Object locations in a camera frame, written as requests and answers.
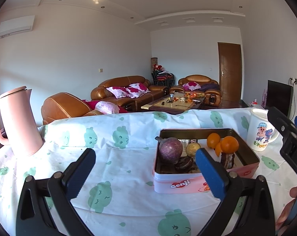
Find white air conditioner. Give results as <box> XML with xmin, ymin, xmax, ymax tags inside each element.
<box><xmin>0</xmin><ymin>15</ymin><xmax>35</xmax><ymax>38</ymax></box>

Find large purple passion fruit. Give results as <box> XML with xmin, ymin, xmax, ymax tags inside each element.
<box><xmin>155</xmin><ymin>136</ymin><xmax>183</xmax><ymax>165</ymax></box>

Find dark brown passion fruit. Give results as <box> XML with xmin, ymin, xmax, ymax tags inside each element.
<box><xmin>175</xmin><ymin>156</ymin><xmax>194</xmax><ymax>172</ymax></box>

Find brown wooden door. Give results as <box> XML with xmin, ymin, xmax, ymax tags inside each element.
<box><xmin>217</xmin><ymin>42</ymin><xmax>243</xmax><ymax>102</ymax></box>

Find white cartoon mug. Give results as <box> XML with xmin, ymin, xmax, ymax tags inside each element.
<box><xmin>247</xmin><ymin>108</ymin><xmax>280</xmax><ymax>151</ymax></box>

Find pink electric kettle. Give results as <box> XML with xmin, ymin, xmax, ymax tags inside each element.
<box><xmin>0</xmin><ymin>86</ymin><xmax>44</xmax><ymax>158</ymax></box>

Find person's right hand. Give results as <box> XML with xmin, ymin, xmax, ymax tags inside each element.
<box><xmin>276</xmin><ymin>185</ymin><xmax>297</xmax><ymax>230</ymax></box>

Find purple cloth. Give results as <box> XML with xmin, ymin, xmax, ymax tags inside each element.
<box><xmin>200</xmin><ymin>84</ymin><xmax>220</xmax><ymax>92</ymax></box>

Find brown leather armchair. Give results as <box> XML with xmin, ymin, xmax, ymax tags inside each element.
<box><xmin>41</xmin><ymin>92</ymin><xmax>105</xmax><ymax>125</ymax></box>
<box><xmin>169</xmin><ymin>75</ymin><xmax>223</xmax><ymax>107</ymax></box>

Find long brown leather sofa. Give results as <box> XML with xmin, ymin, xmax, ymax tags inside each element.
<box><xmin>91</xmin><ymin>76</ymin><xmax>169</xmax><ymax>112</ymax></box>

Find orange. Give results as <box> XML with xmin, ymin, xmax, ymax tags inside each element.
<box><xmin>221</xmin><ymin>136</ymin><xmax>239</xmax><ymax>154</ymax></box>
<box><xmin>215</xmin><ymin>141</ymin><xmax>224</xmax><ymax>157</ymax></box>
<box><xmin>207</xmin><ymin>133</ymin><xmax>222</xmax><ymax>149</ymax></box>

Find stacked dark chairs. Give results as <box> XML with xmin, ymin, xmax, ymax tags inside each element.
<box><xmin>151</xmin><ymin>70</ymin><xmax>176</xmax><ymax>87</ymax></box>

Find pale pink cushion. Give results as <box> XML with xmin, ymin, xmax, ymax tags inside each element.
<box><xmin>94</xmin><ymin>101</ymin><xmax>121</xmax><ymax>115</ymax></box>

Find cloud-print tablecloth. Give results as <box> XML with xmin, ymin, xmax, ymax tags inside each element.
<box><xmin>0</xmin><ymin>108</ymin><xmax>297</xmax><ymax>236</ymax></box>

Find white pink flower pillow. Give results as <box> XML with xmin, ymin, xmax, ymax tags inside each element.
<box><xmin>182</xmin><ymin>82</ymin><xmax>201</xmax><ymax>91</ymax></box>
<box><xmin>106</xmin><ymin>87</ymin><xmax>131</xmax><ymax>99</ymax></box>
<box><xmin>125</xmin><ymin>83</ymin><xmax>151</xmax><ymax>97</ymax></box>

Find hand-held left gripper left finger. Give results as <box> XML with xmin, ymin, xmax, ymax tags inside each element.
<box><xmin>16</xmin><ymin>148</ymin><xmax>97</xmax><ymax>236</ymax></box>

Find pink tin box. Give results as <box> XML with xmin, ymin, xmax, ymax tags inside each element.
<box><xmin>153</xmin><ymin>128</ymin><xmax>260</xmax><ymax>194</ymax></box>

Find wooden coffee table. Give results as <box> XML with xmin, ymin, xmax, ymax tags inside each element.
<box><xmin>141</xmin><ymin>92</ymin><xmax>205</xmax><ymax>115</ymax></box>

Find small yellow-brown fruit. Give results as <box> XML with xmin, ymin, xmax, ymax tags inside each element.
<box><xmin>186</xmin><ymin>143</ymin><xmax>201</xmax><ymax>157</ymax></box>

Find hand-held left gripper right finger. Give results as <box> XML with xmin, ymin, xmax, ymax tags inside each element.
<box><xmin>195</xmin><ymin>148</ymin><xmax>283</xmax><ymax>236</ymax></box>

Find black television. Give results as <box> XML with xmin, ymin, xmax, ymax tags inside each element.
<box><xmin>266</xmin><ymin>80</ymin><xmax>294</xmax><ymax>120</ymax></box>

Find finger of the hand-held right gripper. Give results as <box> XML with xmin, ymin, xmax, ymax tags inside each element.
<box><xmin>267</xmin><ymin>107</ymin><xmax>297</xmax><ymax>138</ymax></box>

